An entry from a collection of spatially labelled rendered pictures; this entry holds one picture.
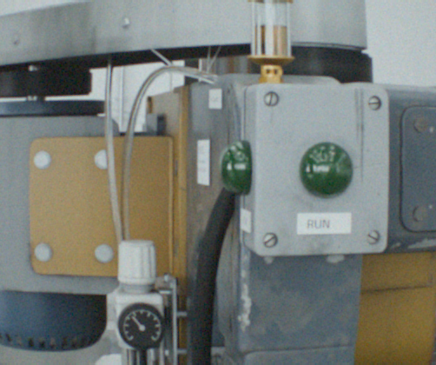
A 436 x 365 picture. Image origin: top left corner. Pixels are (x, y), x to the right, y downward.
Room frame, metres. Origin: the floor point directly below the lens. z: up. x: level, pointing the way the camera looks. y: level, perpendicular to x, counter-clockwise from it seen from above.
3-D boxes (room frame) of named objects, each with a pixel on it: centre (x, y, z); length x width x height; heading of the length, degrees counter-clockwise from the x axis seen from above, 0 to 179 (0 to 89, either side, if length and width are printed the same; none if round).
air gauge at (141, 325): (0.83, 0.06, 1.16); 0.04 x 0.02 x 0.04; 99
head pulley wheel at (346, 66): (0.80, -0.07, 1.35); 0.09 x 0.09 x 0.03
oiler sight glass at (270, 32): (0.68, -0.03, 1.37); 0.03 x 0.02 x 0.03; 99
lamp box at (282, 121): (0.62, -0.05, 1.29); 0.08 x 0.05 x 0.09; 99
